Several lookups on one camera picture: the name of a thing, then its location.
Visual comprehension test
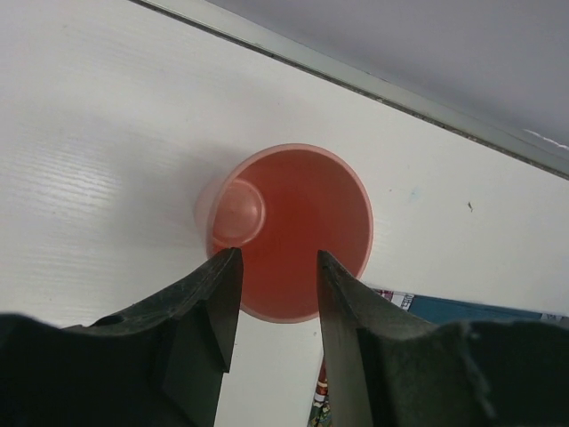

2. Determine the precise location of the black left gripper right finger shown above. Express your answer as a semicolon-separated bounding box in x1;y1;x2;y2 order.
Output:
317;251;568;426

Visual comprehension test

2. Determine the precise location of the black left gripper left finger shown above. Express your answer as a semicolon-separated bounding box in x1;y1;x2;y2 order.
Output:
1;248;244;426

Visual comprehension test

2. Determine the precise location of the blue patterned placemat cloth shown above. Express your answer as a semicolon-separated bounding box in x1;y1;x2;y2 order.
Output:
308;288;568;427

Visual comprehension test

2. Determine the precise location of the pink plastic cup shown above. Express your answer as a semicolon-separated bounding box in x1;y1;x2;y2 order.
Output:
194;144;373;324

